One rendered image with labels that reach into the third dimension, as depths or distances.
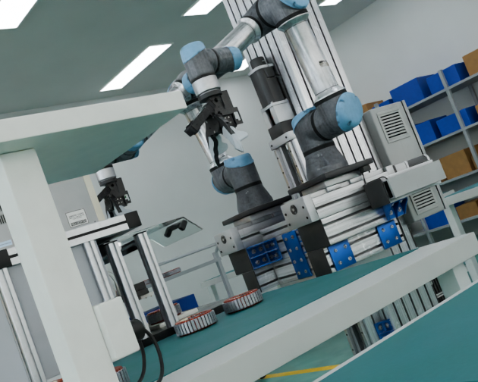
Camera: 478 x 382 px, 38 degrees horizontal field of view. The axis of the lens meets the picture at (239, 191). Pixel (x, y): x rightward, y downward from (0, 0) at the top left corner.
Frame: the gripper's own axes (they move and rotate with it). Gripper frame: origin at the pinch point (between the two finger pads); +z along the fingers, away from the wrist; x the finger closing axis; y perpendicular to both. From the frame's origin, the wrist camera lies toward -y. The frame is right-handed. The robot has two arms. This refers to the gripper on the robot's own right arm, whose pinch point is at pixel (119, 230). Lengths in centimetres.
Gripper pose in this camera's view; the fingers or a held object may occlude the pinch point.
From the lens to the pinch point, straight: 273.4
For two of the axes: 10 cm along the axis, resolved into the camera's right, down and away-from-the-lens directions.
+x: -4.7, 2.3, 8.5
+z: 3.3, 9.4, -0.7
